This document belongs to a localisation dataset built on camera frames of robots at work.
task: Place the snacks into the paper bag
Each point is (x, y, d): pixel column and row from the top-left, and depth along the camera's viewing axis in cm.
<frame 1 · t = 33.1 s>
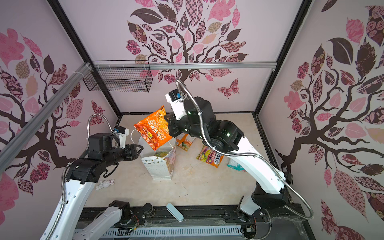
left hand: (138, 150, 69), fingers open
right hand: (165, 114, 53), fingers closed
white paper gift bag: (160, 163, 71), point 22 cm above the table
green yellow Fox's candy bag: (160, 154, 91), point 7 cm above the table
pink Fox's candy bag: (207, 154, 96), point 3 cm above the table
orange white snack packet: (184, 141, 100), point 5 cm above the table

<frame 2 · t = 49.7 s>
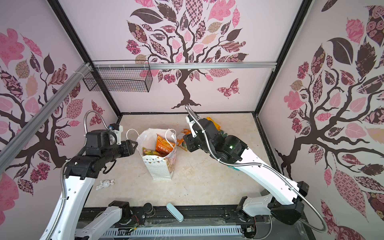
left hand: (133, 147, 69), fingers open
right hand: (187, 133, 65), fingers open
orange chestnut snack bag: (163, 147, 86), point 14 cm above the table
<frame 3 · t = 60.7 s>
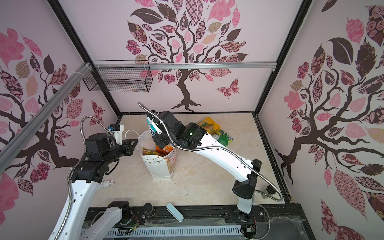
left hand: (137, 143, 71), fingers closed
right hand: (156, 131, 65), fingers closed
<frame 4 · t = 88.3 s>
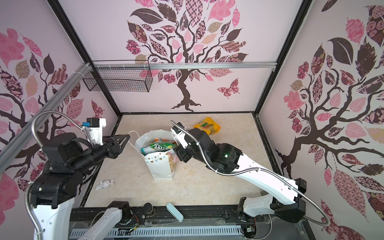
left hand: (127, 139, 57), fingers open
right hand: (178, 140, 62), fingers open
teal white snack packet: (147, 149, 79), point 19 cm above the table
